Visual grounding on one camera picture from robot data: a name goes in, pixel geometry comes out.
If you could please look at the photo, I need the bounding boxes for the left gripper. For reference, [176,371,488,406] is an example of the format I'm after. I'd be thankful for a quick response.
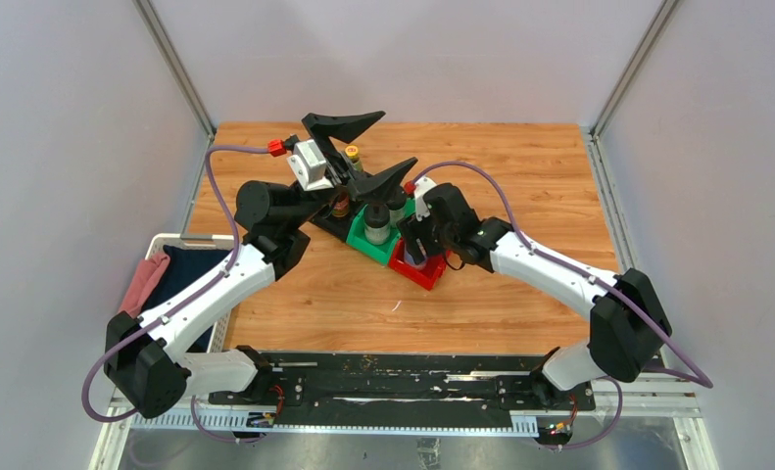
[285,111,415,230]

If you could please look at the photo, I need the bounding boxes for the green label sauce bottle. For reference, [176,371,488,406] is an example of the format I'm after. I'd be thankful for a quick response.
[344,145,364,173]

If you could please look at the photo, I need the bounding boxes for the blue spice jar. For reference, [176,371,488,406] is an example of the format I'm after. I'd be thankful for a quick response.
[404,250,427,270]

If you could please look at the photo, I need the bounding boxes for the squeeze bottle black cap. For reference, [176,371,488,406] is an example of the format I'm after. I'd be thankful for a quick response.
[363,204,391,246]
[386,187,408,228]

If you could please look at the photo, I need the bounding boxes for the red label sauce bottle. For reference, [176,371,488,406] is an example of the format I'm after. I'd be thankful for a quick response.
[331,195,350,219]

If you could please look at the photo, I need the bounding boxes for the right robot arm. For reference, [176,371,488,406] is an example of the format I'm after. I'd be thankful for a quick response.
[399,177,672,409]

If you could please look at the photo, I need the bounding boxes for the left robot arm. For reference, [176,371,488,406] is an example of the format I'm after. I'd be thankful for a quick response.
[92,111,414,418]

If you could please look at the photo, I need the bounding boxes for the red storage bin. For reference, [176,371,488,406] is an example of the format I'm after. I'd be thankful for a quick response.
[388,238,446,291]

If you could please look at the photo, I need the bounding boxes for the green storage bin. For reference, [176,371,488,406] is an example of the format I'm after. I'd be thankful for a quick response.
[346,197,414,265]

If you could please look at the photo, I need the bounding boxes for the black storage bin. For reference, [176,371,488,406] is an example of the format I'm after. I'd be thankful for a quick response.
[311,199,363,242]

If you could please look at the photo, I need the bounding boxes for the white laundry basket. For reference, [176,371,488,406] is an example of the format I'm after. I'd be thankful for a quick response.
[132,233,233,322]

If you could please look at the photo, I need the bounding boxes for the navy cloth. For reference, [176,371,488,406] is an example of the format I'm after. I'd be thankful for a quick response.
[141,245,232,354]

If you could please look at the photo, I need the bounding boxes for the pink cloth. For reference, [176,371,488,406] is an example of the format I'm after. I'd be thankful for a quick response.
[119,252,170,318]

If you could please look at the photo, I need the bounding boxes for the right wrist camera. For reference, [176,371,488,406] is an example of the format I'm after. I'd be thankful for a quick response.
[413,176,437,221]

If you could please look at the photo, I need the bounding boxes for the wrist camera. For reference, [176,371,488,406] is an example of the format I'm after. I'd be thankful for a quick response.
[287,139,334,192]
[413,176,437,221]

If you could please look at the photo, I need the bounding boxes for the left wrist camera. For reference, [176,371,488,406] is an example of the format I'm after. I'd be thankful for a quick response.
[287,139,334,192]

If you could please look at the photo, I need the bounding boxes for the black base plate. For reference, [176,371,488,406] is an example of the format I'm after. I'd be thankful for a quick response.
[206,352,596,430]

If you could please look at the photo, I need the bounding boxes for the left corner aluminium post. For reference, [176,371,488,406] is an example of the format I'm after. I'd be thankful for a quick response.
[132,0,217,139]

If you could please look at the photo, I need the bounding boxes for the corner aluminium post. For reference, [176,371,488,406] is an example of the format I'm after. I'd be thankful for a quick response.
[132,0,217,139]
[590,0,682,141]

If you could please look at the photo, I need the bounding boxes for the aluminium frame rail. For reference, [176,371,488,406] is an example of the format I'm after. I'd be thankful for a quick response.
[129,374,701,439]

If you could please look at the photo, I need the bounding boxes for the right corner aluminium post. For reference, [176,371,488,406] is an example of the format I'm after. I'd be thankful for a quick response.
[590,0,682,141]

